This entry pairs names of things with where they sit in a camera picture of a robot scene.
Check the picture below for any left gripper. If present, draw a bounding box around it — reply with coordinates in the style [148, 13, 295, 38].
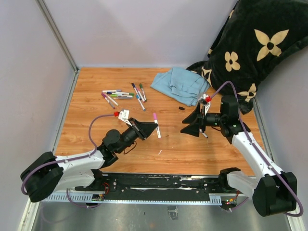
[117, 117, 158, 154]

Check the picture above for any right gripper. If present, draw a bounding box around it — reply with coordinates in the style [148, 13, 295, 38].
[180, 103, 225, 137]

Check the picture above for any pink marker pen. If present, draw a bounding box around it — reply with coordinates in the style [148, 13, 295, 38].
[153, 113, 161, 139]

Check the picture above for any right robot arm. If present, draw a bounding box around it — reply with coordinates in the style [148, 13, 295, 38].
[181, 93, 298, 217]

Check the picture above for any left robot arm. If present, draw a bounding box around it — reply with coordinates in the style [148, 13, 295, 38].
[20, 118, 158, 202]

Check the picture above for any light blue cap marker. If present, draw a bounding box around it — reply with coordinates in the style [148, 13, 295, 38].
[136, 95, 146, 111]

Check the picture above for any light blue cloth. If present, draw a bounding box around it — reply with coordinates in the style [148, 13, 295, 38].
[151, 67, 210, 106]

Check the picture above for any lavender marker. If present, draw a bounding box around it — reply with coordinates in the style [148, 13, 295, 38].
[114, 97, 133, 100]

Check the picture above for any red pink cap marker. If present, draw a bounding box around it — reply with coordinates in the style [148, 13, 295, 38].
[137, 88, 147, 103]

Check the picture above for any green cap marker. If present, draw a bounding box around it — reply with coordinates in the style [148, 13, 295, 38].
[139, 83, 147, 100]

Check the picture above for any dark blue cap marker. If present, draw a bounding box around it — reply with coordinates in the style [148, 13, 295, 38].
[131, 83, 140, 97]

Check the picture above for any light green marker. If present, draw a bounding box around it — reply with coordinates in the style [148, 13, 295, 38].
[109, 94, 133, 98]

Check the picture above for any magenta cap marker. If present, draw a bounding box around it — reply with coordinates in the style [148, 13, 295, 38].
[101, 93, 118, 109]

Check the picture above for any black floral blanket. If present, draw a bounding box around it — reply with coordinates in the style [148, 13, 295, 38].
[188, 0, 308, 114]

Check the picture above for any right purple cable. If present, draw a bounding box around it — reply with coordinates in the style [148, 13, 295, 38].
[209, 80, 304, 218]

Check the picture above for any purple cable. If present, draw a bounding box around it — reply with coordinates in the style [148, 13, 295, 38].
[209, 80, 304, 218]
[21, 113, 116, 209]

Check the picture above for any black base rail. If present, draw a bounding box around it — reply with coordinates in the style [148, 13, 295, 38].
[74, 170, 236, 202]

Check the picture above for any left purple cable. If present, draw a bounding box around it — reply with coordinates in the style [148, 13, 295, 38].
[21, 113, 116, 209]

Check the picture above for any aluminium corner post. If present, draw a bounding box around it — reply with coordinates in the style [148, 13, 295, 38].
[35, 0, 79, 73]

